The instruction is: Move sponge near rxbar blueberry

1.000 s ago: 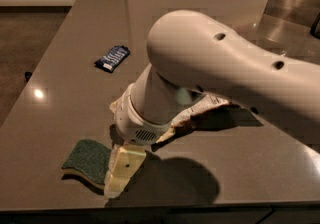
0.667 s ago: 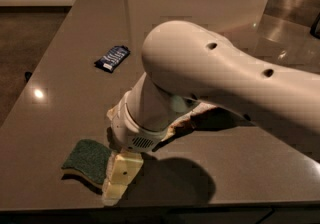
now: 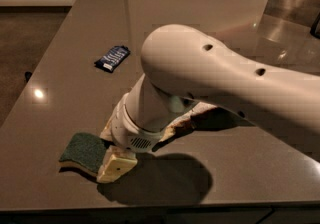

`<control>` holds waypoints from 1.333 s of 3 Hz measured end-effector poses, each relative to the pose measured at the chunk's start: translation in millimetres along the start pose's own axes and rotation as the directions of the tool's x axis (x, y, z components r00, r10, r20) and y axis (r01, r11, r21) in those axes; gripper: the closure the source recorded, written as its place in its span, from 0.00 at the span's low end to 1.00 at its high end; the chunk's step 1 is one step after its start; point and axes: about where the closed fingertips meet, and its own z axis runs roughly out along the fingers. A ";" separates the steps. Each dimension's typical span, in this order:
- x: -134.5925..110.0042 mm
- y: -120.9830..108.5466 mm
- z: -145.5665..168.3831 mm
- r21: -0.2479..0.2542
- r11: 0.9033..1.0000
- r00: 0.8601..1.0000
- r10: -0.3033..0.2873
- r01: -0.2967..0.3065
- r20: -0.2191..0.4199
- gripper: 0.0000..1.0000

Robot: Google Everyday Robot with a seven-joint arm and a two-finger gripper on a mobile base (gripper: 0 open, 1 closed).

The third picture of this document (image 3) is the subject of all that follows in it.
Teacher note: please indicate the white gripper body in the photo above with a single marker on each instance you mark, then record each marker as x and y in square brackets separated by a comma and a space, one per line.
[124, 132]

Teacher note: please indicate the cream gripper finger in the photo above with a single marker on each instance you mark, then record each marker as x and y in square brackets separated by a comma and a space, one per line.
[116, 162]
[106, 133]

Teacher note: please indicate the green and yellow sponge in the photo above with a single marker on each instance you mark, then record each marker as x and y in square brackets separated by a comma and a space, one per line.
[84, 152]

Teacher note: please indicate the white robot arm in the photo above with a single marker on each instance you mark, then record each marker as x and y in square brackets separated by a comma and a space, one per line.
[183, 66]

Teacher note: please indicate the blue rxbar blueberry wrapper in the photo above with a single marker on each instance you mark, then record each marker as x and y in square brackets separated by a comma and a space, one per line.
[113, 58]

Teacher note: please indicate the yellow brown snack bag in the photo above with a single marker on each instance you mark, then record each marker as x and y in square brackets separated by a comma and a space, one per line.
[195, 116]

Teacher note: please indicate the steel stand under jar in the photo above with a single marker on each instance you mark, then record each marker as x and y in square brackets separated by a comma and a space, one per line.
[303, 12]

